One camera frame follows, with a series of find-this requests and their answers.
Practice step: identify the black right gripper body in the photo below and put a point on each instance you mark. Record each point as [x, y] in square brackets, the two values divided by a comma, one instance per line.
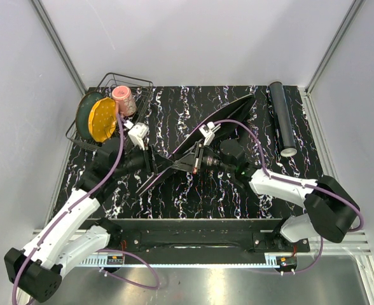
[210, 160]

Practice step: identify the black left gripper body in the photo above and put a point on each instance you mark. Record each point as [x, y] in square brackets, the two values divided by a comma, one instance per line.
[140, 159]

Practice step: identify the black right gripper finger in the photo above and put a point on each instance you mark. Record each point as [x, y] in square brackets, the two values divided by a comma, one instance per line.
[183, 167]
[186, 159]

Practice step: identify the black sport racket bag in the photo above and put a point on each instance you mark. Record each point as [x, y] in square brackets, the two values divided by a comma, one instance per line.
[235, 111]

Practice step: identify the black shuttlecock tube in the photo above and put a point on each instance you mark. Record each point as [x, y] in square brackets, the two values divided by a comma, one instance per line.
[283, 126]

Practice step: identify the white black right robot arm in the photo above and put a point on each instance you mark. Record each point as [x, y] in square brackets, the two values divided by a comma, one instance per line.
[329, 210]

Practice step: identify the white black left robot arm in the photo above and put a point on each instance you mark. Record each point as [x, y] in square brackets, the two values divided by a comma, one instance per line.
[40, 266]

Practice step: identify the pink patterned mug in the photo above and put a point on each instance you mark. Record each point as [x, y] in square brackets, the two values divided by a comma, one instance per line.
[125, 103]

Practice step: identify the yellow dotted plate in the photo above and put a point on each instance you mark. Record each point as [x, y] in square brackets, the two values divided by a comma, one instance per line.
[102, 119]

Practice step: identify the dark green plate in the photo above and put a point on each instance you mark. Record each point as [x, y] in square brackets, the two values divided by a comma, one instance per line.
[83, 112]

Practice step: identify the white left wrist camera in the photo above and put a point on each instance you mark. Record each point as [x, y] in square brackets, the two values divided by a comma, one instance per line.
[137, 132]

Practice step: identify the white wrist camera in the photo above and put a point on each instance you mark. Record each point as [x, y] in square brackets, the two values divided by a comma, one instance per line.
[137, 132]
[208, 132]

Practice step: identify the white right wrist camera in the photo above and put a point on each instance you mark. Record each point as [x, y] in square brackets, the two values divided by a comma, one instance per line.
[208, 132]

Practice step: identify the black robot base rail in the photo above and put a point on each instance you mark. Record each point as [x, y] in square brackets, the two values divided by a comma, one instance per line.
[198, 242]

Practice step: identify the right aluminium frame post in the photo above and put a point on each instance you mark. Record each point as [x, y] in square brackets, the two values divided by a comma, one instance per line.
[340, 33]

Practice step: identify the aluminium frame post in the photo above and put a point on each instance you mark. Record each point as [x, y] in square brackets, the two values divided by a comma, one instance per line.
[340, 33]
[54, 37]

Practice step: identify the aluminium front frame rail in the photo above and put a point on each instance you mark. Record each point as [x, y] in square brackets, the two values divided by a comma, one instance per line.
[313, 272]

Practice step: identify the left aluminium frame post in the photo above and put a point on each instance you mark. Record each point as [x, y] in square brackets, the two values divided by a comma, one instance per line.
[54, 37]

